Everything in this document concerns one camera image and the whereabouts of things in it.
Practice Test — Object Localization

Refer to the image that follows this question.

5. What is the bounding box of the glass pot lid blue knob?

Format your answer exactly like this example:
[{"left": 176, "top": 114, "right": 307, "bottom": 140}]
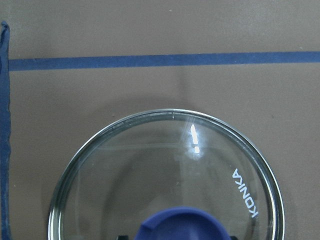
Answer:
[{"left": 47, "top": 109, "right": 285, "bottom": 240}]

